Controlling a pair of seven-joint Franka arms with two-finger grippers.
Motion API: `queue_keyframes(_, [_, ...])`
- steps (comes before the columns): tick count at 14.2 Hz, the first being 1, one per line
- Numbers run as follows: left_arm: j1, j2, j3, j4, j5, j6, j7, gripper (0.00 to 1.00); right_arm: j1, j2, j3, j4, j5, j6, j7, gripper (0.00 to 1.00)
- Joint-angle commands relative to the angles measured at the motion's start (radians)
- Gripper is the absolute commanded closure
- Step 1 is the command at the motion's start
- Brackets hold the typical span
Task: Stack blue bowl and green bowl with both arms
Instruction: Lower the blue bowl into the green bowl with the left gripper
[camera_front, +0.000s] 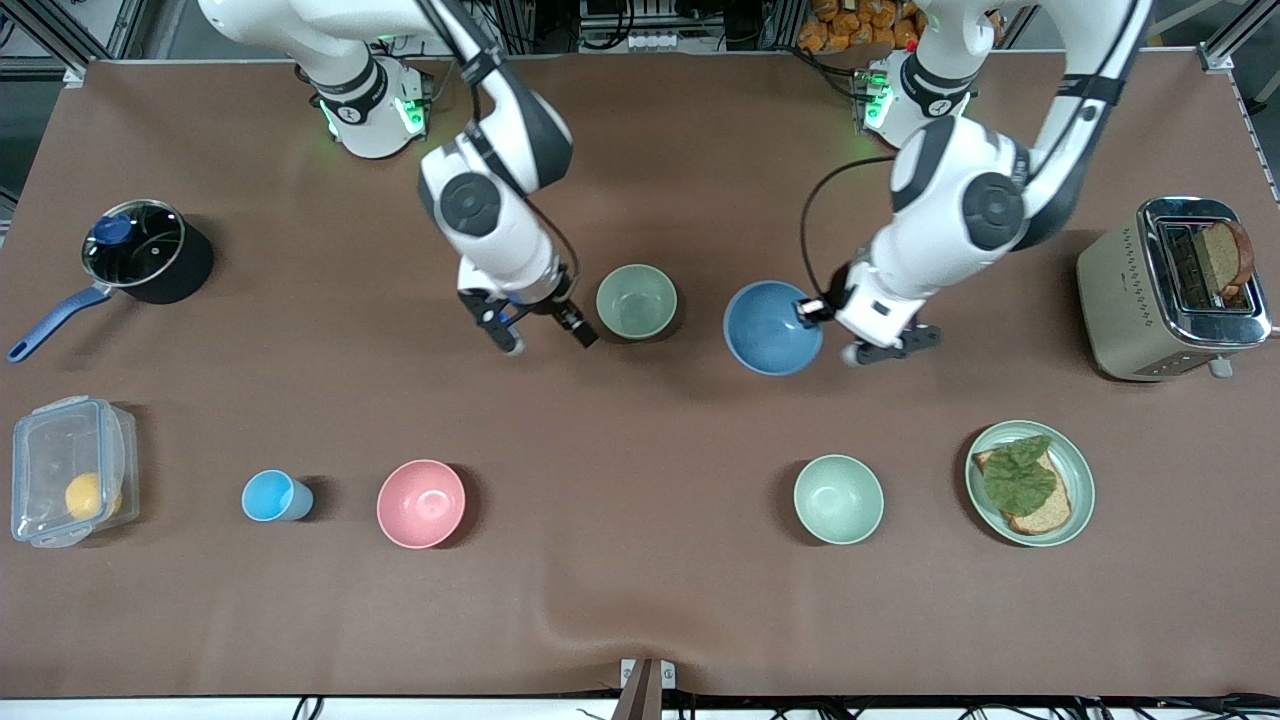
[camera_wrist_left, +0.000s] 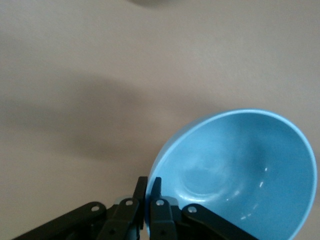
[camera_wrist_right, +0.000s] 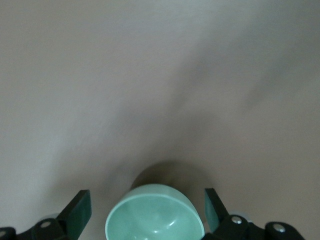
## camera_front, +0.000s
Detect blue bowl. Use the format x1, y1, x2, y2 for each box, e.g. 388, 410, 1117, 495
723, 280, 825, 377

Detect pale green bowl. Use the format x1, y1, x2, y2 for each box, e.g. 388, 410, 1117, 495
596, 264, 678, 342
794, 455, 885, 546

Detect pink bowl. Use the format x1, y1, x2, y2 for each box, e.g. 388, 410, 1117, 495
377, 459, 467, 550

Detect green lettuce leaf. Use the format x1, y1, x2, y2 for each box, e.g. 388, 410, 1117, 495
984, 434, 1059, 518

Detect beige metal toaster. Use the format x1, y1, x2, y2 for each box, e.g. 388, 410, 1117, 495
1077, 196, 1274, 383

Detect pale green plate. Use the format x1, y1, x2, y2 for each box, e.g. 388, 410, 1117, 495
965, 419, 1096, 548

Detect brown bread slice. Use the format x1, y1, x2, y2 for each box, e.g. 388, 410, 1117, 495
973, 445, 1073, 536

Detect orange snack bags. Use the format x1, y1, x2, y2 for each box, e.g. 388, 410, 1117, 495
797, 0, 926, 53

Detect light blue cup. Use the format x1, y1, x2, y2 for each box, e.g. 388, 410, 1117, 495
241, 469, 314, 523

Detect toast slice in toaster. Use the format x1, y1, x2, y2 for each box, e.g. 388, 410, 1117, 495
1200, 220, 1255, 301

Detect glass lid blue knob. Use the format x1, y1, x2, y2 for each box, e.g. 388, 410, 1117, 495
82, 200, 187, 288

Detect yellow lemon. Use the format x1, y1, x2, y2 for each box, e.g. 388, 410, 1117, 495
65, 472, 123, 521

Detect clear plastic lidded container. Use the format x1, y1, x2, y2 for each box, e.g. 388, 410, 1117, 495
10, 396, 140, 549

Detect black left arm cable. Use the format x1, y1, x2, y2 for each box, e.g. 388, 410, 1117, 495
799, 155, 898, 303

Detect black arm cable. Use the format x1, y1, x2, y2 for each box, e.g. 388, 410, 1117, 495
525, 195, 582, 301
799, 155, 898, 303

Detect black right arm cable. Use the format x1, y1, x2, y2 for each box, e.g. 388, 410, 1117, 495
525, 195, 582, 301

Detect black saucepan blue handle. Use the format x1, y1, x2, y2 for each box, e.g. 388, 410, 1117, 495
7, 198, 215, 363

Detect metal bracket at table edge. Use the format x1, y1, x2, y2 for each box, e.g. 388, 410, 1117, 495
612, 657, 677, 720

